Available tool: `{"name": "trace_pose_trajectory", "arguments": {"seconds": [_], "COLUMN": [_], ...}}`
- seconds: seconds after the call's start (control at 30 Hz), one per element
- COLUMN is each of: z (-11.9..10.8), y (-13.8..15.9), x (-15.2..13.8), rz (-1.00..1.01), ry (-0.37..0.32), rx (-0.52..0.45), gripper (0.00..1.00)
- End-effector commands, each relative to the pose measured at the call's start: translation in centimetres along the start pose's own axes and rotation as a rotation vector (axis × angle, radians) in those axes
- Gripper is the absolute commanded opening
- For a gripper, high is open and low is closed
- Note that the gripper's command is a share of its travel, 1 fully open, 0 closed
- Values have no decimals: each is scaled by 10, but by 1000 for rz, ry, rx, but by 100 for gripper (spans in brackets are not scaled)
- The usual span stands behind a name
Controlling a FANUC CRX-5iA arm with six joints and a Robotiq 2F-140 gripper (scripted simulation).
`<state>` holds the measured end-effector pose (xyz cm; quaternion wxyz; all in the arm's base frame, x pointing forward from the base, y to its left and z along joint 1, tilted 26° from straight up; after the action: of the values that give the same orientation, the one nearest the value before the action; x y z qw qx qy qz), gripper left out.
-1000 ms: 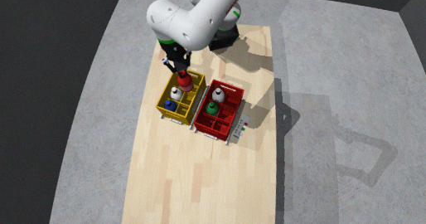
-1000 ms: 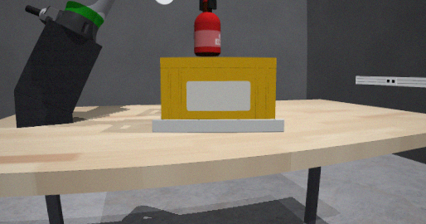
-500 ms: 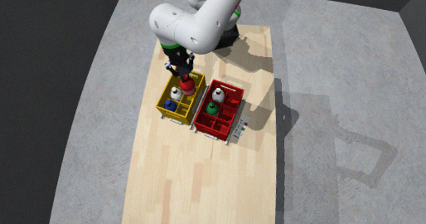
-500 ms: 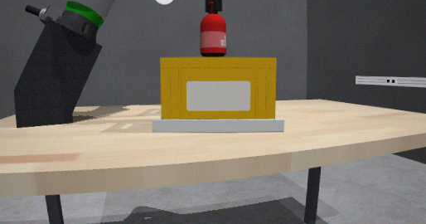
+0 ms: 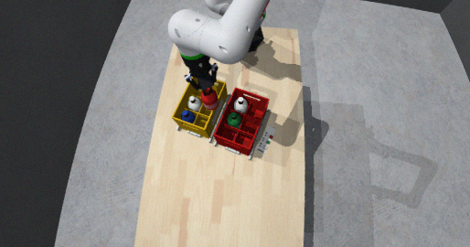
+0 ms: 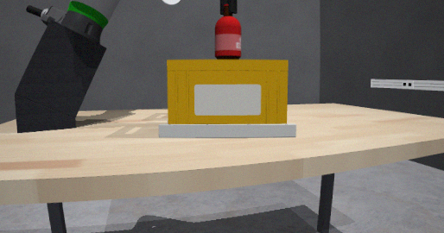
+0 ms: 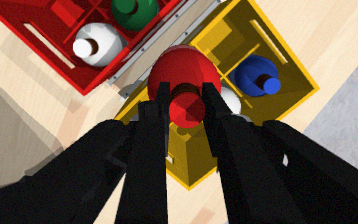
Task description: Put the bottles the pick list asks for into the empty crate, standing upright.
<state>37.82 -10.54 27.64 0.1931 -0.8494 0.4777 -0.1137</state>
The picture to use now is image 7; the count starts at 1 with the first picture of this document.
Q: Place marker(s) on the blue bottle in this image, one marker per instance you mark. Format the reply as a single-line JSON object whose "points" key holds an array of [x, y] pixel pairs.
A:
{"points": [[255, 76]]}

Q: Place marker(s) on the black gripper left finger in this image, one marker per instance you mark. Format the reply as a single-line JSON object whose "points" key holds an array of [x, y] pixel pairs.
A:
{"points": [[74, 187]]}

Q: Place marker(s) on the yellow crate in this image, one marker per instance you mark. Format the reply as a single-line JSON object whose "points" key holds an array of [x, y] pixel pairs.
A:
{"points": [[227, 36]]}

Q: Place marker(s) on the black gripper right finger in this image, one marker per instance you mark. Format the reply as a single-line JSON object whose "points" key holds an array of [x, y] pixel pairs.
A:
{"points": [[323, 186]]}

